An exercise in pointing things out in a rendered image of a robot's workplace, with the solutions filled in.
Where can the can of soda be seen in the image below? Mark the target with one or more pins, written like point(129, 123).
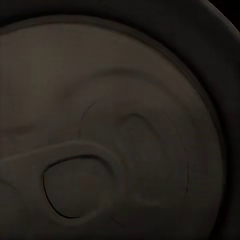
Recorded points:
point(119, 120)

